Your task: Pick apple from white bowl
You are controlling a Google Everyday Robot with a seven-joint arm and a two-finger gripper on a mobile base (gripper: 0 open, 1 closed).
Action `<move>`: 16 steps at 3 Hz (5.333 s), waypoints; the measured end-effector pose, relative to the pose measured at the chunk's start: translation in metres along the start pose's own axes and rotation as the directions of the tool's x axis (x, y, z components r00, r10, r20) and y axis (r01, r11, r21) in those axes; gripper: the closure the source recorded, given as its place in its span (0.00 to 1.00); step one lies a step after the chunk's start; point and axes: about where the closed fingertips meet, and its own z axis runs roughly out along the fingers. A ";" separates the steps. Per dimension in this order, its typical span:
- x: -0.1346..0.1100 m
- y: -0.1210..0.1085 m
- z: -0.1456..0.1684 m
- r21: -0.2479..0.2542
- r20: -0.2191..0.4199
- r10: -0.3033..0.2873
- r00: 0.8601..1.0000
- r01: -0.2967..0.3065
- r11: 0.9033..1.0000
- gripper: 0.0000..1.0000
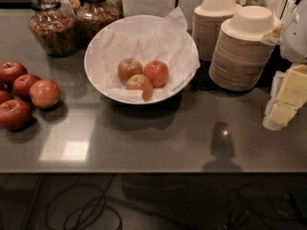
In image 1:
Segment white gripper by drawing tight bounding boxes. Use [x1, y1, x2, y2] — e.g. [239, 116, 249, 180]
[261, 0, 307, 130]

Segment bowl apple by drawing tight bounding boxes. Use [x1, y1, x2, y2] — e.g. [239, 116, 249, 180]
[144, 60, 169, 88]
[117, 58, 143, 84]
[126, 74, 154, 102]

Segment large white bowl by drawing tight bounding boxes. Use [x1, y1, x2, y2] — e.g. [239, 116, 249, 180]
[83, 14, 200, 105]

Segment light red table apple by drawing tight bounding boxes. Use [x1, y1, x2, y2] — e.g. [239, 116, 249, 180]
[30, 79, 60, 109]

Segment middle red table apple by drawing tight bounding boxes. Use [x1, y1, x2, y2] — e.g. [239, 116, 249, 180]
[12, 74, 40, 100]

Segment front dark red apple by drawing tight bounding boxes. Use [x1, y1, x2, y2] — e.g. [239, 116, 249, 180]
[0, 100, 33, 130]

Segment top left table apple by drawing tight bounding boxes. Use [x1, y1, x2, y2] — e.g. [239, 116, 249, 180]
[0, 61, 28, 85]

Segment small edge apple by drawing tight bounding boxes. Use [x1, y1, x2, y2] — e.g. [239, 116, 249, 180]
[0, 90, 13, 104]

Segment front stack paper bowls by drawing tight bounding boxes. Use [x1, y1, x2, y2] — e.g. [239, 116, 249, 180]
[209, 6, 274, 92]

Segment stack paper bowls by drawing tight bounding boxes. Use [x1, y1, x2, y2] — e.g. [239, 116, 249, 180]
[192, 0, 240, 61]
[209, 6, 274, 92]

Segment black mat under bowls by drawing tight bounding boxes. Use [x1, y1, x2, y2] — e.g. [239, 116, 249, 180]
[189, 47, 292, 91]

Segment back stack paper bowls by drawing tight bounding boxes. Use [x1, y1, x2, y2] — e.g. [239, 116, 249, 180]
[192, 0, 240, 61]

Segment white paper liner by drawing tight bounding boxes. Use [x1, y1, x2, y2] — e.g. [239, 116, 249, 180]
[100, 6, 201, 102]

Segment middle glass cereal jar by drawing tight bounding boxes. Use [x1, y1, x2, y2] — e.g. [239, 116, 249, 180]
[77, 0, 120, 43]

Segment glass cereal jar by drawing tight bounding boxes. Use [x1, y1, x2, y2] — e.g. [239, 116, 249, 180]
[77, 0, 120, 43]
[29, 0, 78, 57]

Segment left glass cereal jar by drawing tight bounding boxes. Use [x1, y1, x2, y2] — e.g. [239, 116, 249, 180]
[29, 0, 78, 57]

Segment black floor cable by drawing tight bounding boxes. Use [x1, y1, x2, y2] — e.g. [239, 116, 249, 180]
[43, 173, 180, 230]

